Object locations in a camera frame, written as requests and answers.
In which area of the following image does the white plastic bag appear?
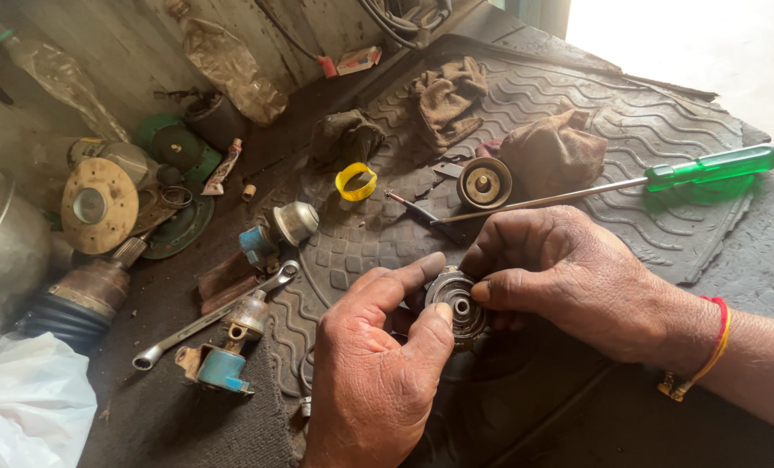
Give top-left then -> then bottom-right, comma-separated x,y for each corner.
0,331 -> 98,468

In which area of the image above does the metal ring clip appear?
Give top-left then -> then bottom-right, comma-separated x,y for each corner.
160,186 -> 193,210

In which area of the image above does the blue valve with metal dome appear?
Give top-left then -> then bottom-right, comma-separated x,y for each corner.
239,201 -> 320,274

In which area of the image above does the black cylindrical cup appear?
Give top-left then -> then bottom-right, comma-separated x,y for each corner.
183,90 -> 247,152

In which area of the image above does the small cardboard packet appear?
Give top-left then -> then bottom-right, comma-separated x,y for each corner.
335,45 -> 383,76

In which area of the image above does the tan round friction disc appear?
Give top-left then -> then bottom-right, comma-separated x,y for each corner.
61,157 -> 140,256

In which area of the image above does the blue solenoid valve with bracket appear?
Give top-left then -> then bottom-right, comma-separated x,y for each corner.
174,290 -> 271,396

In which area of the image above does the dark greasy rag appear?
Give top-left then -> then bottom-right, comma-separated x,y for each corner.
308,108 -> 387,173

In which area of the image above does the axle shaft with rubber boot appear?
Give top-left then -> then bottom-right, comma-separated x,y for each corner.
14,235 -> 149,356

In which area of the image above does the yellow plastic ring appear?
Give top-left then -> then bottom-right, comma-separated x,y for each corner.
335,162 -> 378,202

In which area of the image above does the person's right hand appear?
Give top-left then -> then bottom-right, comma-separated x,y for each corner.
459,205 -> 689,366

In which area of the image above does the green handled screwdriver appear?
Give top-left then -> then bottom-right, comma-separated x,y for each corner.
431,144 -> 774,226

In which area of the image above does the crumpled clear plastic bottle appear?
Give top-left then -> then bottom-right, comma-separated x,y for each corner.
165,0 -> 289,128

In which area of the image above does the squeezed sealant tube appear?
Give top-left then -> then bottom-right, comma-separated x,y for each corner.
201,138 -> 244,196

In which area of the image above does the brown crumpled rag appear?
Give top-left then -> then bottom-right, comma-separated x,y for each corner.
409,56 -> 489,156

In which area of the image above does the small black handled screwdriver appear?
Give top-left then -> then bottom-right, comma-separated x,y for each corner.
384,188 -> 467,245

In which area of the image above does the round grooved metal pulley part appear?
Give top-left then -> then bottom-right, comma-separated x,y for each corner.
424,265 -> 490,352

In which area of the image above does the brown rusty metal piece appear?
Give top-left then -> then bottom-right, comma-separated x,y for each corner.
196,252 -> 263,317

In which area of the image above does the red capped black cable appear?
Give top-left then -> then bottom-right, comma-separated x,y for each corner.
254,0 -> 340,79

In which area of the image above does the grey cylindrical metal can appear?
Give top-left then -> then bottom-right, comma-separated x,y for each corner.
67,137 -> 162,191

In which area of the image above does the silver ring spanner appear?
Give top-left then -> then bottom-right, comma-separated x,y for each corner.
132,260 -> 300,372

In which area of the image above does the bundle of black cables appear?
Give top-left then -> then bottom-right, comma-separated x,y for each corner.
356,0 -> 454,51

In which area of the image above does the round brass bearing pulley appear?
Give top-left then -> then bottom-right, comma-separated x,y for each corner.
456,156 -> 513,210

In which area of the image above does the person's left hand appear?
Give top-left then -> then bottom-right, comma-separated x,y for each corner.
303,252 -> 456,468

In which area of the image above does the green round metal plate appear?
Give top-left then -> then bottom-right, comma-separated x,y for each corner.
141,188 -> 215,261

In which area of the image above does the brown rag with pink edge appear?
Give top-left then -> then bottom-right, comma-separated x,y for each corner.
475,97 -> 609,200

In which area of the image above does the dusty clear plastic bottle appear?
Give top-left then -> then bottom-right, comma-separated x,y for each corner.
0,23 -> 132,144

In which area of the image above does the black rubber floor mat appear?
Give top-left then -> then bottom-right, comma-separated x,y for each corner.
257,34 -> 771,468

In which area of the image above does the large steel bowl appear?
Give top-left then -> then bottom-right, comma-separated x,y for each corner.
0,169 -> 54,355

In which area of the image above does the green pulley housing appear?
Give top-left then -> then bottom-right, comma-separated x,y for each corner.
131,113 -> 223,185

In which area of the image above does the red yellow thread wristband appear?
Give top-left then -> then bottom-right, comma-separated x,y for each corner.
657,296 -> 732,403

